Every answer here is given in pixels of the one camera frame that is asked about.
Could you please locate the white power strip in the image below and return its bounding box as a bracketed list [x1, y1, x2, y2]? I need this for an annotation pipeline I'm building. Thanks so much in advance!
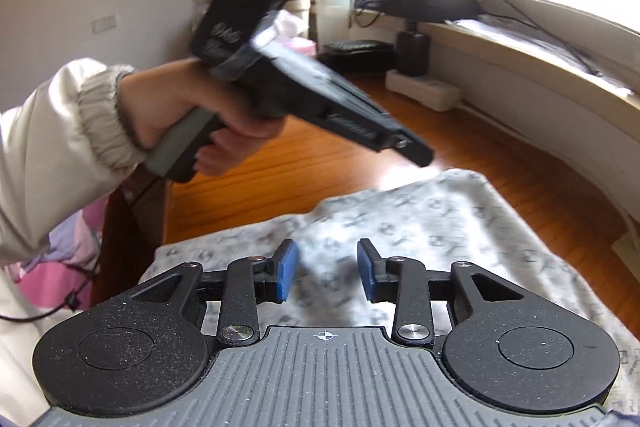
[384, 70, 462, 113]

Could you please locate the beige window sill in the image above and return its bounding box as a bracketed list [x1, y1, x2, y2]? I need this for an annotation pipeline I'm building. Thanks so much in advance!
[420, 13, 640, 228]

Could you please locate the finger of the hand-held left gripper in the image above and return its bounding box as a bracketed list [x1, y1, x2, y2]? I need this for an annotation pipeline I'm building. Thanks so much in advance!
[320, 104, 436, 168]

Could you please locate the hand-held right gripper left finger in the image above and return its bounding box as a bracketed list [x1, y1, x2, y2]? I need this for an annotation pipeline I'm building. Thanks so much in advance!
[128, 239, 300, 349]

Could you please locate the green lid bottle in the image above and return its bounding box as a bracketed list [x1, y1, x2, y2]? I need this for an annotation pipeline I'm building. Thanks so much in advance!
[309, 0, 357, 51]

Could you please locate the pink patterned clothing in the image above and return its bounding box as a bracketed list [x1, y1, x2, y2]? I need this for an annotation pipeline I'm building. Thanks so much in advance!
[0, 194, 109, 309]

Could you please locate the white wall socket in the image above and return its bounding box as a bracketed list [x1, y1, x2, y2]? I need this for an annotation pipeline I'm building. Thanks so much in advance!
[91, 14, 120, 34]

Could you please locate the white patterned garment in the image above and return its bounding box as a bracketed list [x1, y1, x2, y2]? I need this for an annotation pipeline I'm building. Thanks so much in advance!
[137, 168, 640, 414]

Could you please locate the person's left hand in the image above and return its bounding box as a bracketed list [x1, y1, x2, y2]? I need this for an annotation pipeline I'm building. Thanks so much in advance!
[116, 56, 289, 178]

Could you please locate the black device on stand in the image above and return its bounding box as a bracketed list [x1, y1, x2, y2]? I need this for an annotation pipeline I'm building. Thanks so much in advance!
[352, 0, 487, 24]

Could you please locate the pink tissue pack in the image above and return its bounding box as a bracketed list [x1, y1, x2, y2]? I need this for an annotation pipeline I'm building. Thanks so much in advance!
[274, 8, 318, 58]

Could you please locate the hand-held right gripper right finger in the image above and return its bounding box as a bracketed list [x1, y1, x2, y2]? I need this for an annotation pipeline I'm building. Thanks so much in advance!
[356, 237, 519, 350]

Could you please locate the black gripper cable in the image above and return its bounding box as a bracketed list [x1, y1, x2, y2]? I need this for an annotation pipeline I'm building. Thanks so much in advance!
[0, 267, 100, 324]

